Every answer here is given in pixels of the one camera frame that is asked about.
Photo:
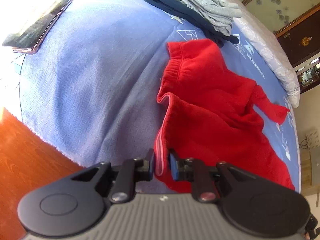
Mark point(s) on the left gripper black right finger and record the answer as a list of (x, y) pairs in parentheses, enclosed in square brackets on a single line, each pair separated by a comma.
[(209, 184)]

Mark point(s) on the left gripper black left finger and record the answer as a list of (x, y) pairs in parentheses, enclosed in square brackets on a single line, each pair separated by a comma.
[(117, 183)]

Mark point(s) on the red pants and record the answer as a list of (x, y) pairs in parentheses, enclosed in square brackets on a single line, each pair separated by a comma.
[(214, 115)]

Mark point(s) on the blue patterned bed sheet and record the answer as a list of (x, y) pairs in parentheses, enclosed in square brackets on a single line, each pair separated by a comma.
[(90, 90)]

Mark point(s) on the grey side table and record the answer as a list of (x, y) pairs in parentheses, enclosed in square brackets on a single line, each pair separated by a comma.
[(309, 174)]

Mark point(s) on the white perforated box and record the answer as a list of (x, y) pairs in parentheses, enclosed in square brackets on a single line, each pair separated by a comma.
[(312, 138)]

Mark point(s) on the smartphone with lit screen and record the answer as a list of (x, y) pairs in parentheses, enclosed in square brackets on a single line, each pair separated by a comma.
[(31, 30)]

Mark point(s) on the white quilted comforter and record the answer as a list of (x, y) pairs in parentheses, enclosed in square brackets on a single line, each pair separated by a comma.
[(270, 50)]

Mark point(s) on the dark wooden cabinet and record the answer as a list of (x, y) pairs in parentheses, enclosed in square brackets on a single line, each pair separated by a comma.
[(300, 41)]

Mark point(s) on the light grey folded garment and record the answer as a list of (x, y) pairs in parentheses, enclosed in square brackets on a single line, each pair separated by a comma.
[(220, 13)]

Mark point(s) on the dark navy folded garment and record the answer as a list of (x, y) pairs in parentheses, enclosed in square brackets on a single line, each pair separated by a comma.
[(176, 8)]

